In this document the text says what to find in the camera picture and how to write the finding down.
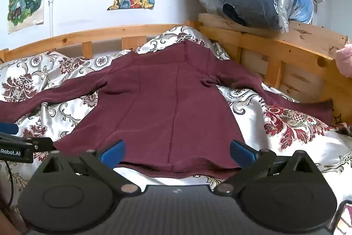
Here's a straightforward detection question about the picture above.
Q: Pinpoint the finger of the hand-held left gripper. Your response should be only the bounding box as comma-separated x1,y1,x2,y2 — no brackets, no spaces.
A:
0,122,19,137
0,133,53,153

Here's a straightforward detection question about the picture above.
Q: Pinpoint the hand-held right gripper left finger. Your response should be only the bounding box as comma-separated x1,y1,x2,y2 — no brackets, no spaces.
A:
37,140,142,194

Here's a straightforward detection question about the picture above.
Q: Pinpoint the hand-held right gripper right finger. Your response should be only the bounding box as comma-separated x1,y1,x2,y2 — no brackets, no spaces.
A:
213,140,318,194

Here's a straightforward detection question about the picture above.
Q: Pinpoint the maroon sweater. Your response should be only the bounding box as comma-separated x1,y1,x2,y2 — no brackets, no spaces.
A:
0,41,335,179

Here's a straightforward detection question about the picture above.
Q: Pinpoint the floral satin blanket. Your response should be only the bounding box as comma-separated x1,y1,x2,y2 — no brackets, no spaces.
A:
0,26,352,227

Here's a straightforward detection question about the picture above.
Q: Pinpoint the smartphone with lit screen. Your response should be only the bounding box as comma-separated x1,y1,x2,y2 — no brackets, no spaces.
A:
332,200,352,235

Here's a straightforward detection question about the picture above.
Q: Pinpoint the rough wooden plank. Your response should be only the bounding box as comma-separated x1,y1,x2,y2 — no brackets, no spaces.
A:
198,13,349,60

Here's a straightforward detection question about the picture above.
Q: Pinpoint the pink plush toy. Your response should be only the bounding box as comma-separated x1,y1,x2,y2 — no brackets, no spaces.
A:
335,44,352,77

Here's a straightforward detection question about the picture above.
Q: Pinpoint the black cable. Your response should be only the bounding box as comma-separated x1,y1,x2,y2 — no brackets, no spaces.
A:
0,160,15,208

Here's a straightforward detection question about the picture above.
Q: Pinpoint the wooden bed frame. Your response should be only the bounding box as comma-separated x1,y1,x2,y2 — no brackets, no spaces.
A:
0,21,350,112

